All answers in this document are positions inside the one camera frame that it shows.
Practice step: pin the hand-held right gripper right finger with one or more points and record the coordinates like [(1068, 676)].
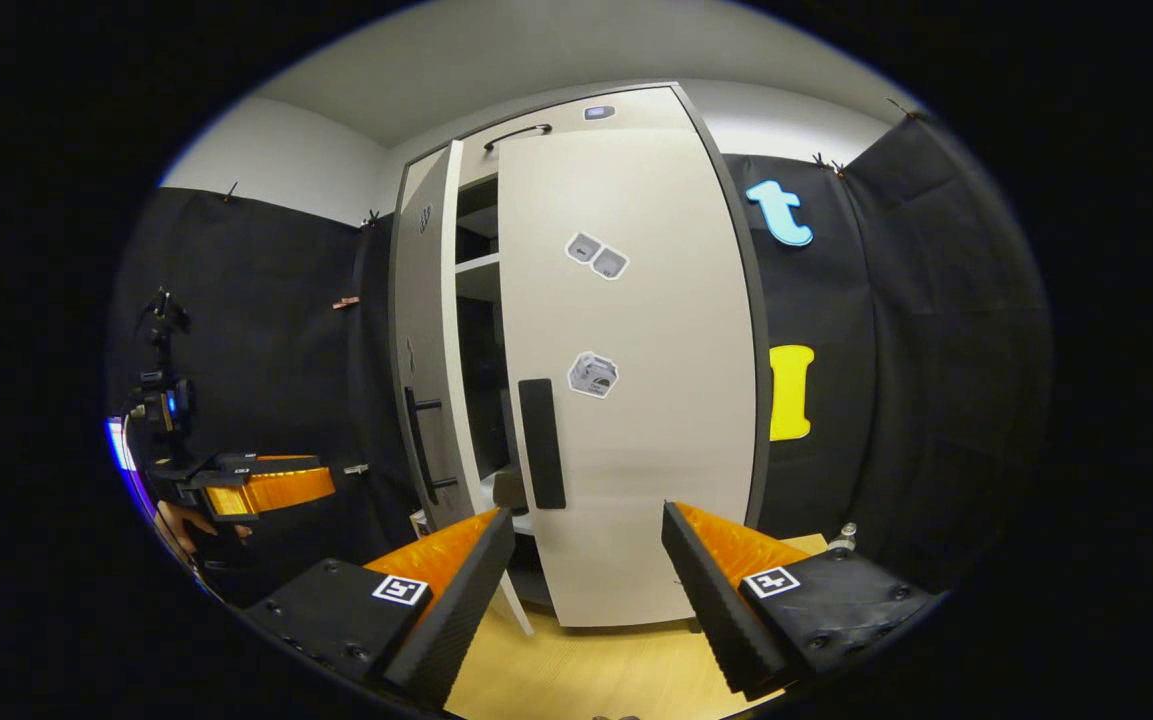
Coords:
[(721, 620)]

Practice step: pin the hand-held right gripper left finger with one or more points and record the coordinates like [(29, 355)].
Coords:
[(456, 620)]

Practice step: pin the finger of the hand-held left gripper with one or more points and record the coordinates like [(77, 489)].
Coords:
[(266, 465), (281, 490)]

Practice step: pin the white shoe cabinet door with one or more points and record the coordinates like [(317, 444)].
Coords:
[(656, 420), (426, 330)]

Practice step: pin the white shoe cabinet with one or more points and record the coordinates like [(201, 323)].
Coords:
[(636, 400)]

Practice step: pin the white cabinet shelf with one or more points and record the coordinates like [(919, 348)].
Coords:
[(476, 275)]

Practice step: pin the beige cabinet drawer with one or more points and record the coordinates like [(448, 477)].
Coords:
[(636, 108)]

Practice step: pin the black backdrop cloth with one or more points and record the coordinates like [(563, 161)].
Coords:
[(266, 350), (916, 350)]

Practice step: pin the small metal knob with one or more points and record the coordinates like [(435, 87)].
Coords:
[(844, 538)]

